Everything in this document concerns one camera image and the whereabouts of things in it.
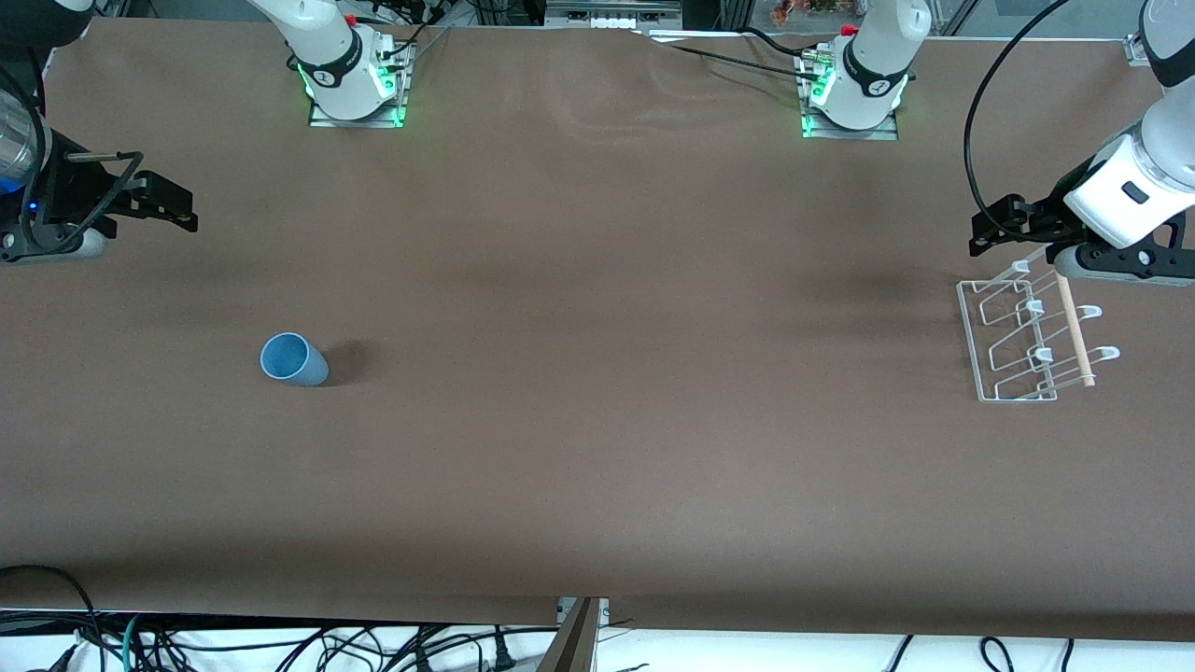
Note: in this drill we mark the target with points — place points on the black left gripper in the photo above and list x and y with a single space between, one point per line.
1053 207

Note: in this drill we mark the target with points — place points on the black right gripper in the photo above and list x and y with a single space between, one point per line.
73 189

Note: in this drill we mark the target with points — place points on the blue plastic cup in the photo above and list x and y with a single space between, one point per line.
291 359

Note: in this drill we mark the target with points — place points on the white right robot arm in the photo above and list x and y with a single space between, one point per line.
327 47

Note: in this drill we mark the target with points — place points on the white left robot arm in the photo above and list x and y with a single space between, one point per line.
873 56

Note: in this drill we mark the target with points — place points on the white power strip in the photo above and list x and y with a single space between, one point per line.
611 19

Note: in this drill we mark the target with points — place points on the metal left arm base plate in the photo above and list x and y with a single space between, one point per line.
882 131

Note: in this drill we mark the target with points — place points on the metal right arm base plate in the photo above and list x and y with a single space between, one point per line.
383 114

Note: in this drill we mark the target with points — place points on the metal table frame leg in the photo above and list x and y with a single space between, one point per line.
574 644

